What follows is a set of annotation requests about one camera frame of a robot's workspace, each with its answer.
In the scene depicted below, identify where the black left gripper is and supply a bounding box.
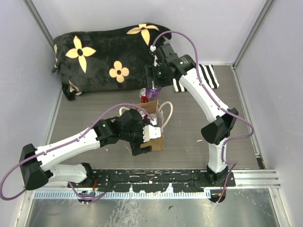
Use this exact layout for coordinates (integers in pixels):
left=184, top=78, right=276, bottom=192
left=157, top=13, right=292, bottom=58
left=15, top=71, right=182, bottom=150
left=121, top=119, right=153, bottom=155

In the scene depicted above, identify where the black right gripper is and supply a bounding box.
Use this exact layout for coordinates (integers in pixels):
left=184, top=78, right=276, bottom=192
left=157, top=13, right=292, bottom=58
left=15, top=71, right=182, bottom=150
left=144, top=62, right=174, bottom=89

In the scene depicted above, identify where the red cola can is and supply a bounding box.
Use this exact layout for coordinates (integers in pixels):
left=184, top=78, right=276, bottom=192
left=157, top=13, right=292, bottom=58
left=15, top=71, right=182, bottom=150
left=137, top=109, right=148, bottom=119
left=139, top=88, right=151, bottom=104

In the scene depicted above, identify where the burlap watermelon canvas bag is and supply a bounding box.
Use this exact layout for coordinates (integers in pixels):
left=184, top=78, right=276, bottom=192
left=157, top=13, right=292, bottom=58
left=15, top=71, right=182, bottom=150
left=119, top=100, right=173, bottom=151

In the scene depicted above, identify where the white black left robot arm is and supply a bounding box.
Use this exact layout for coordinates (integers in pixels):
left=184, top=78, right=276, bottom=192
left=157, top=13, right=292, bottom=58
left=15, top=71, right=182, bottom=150
left=19, top=109, right=161, bottom=191

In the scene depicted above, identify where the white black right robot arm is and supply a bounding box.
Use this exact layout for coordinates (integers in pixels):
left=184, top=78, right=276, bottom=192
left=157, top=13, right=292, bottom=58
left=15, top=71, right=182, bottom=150
left=145, top=44, right=239, bottom=186

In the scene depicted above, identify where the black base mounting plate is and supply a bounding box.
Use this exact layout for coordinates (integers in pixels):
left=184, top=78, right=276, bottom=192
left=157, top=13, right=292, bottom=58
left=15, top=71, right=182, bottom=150
left=72, top=169, right=226, bottom=193

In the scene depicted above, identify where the black floral plush blanket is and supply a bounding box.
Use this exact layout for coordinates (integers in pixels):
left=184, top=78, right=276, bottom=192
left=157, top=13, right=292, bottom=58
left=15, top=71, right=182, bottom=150
left=52, top=23, right=172, bottom=101

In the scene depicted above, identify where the black white striped cloth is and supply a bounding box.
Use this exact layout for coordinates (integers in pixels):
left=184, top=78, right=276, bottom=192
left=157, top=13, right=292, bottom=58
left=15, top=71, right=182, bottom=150
left=173, top=64, right=219, bottom=93

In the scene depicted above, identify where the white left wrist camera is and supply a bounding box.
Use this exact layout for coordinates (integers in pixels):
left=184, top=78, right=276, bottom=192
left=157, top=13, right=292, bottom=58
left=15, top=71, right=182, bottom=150
left=143, top=125, right=161, bottom=143

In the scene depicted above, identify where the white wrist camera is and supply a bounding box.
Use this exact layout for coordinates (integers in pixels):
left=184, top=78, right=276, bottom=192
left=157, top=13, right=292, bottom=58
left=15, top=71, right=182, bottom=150
left=143, top=125, right=161, bottom=143
left=150, top=45, right=156, bottom=52

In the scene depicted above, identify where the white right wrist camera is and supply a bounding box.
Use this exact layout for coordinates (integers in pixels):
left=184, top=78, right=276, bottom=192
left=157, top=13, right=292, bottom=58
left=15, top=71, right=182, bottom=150
left=150, top=45, right=156, bottom=52

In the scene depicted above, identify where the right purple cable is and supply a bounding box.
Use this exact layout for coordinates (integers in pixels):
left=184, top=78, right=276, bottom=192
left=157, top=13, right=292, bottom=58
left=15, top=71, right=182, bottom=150
left=151, top=30, right=254, bottom=205

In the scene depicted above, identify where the purple cable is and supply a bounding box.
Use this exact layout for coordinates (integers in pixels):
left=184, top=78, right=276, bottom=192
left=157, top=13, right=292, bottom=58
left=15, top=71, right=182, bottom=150
left=151, top=30, right=254, bottom=205
left=0, top=103, right=152, bottom=205

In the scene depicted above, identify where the white slotted cable duct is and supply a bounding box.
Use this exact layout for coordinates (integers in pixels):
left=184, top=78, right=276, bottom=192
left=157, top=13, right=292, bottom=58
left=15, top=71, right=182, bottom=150
left=33, top=190, right=211, bottom=200

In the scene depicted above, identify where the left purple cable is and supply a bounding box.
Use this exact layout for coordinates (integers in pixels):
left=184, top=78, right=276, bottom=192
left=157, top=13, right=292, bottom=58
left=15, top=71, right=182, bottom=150
left=0, top=103, right=152, bottom=205

